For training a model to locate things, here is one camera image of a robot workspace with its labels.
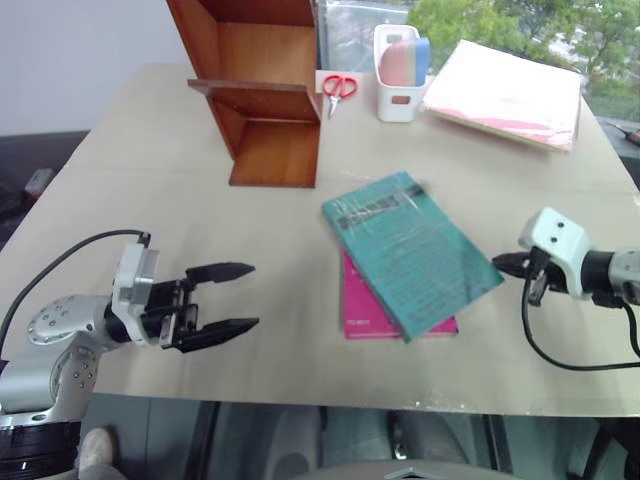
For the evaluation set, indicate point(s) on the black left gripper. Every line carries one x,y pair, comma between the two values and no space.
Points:
170,312

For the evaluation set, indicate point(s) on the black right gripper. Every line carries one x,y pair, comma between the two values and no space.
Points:
542,277

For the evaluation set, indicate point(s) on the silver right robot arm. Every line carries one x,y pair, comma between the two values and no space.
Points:
617,277

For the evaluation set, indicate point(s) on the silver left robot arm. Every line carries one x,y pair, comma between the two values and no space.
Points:
55,345

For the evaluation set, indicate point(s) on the teal book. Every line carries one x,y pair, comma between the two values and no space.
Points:
410,250

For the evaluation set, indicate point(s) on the magenta book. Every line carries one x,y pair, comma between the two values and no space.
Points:
362,310

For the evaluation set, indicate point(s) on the wooden bookshelf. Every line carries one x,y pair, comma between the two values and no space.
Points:
270,100

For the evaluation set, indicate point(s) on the pink paper folder stack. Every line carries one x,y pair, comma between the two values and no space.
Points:
505,95

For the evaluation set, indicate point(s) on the orange black tool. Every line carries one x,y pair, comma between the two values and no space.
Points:
629,134

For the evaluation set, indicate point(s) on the white shoe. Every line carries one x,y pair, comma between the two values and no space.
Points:
97,450

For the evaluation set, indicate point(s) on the white plastic desk organizer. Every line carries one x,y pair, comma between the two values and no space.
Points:
397,102

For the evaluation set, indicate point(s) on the grey orange tool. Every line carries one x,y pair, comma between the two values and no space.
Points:
40,181

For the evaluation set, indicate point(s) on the multicoloured sticky note pad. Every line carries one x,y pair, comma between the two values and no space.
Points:
407,60

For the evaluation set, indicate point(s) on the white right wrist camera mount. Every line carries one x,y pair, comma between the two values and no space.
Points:
555,237

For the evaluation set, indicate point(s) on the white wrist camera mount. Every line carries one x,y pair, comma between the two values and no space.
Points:
131,280
555,237

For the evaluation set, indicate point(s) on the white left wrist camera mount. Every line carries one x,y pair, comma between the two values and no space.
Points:
131,280

